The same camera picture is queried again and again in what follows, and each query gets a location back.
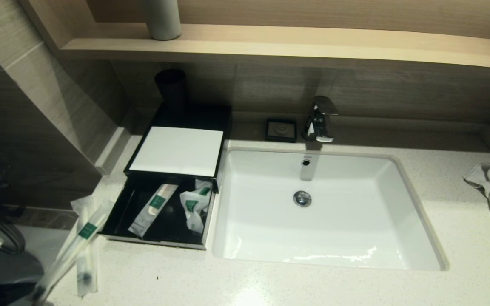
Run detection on small clear green-label packet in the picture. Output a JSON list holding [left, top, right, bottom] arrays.
[[179, 191, 209, 235]]

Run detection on beige grey green-label packet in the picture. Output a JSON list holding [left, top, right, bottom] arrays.
[[128, 184, 179, 237]]

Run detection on black tray with white liner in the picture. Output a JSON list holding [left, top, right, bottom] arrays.
[[100, 176, 217, 250]]

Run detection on long clear toothbrush packet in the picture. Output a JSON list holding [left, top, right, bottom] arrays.
[[30, 200, 116, 303]]

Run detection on black amenity box housing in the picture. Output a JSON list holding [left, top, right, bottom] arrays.
[[124, 104, 233, 194]]

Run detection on black square soap dish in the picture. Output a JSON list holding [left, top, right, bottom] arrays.
[[265, 118, 298, 143]]

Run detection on chrome drain stopper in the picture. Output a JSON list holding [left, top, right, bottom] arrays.
[[293, 190, 312, 208]]

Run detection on chrome faucet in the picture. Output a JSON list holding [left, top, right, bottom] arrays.
[[302, 96, 339, 143]]

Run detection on black cup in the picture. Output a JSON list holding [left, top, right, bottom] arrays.
[[155, 69, 188, 112]]

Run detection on white ceramic sink basin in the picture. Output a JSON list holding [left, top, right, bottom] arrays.
[[212, 147, 449, 272]]

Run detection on grey cylindrical cup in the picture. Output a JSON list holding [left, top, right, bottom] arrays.
[[140, 0, 182, 42]]

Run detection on clear packet with black comb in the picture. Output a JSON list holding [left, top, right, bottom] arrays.
[[71, 195, 100, 297]]

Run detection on light wooden wall shelf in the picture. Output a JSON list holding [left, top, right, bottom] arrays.
[[60, 23, 490, 71]]

